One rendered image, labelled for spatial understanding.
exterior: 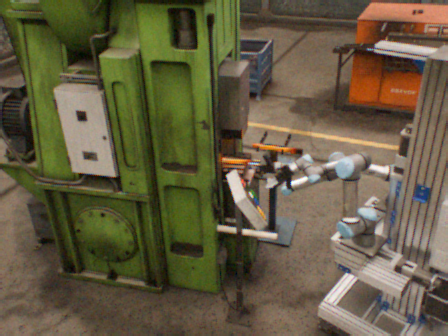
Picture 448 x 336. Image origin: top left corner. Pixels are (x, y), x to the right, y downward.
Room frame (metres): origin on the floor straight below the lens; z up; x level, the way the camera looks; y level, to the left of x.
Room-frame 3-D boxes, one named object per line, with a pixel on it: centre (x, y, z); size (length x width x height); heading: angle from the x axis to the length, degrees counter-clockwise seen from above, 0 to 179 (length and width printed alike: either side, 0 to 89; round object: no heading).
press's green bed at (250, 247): (3.28, 0.01, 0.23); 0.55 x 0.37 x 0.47; 73
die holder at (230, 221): (3.28, 0.01, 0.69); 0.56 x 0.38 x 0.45; 73
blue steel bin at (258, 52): (7.29, -0.20, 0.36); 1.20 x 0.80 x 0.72; 69
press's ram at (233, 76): (3.27, 0.01, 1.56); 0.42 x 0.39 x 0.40; 73
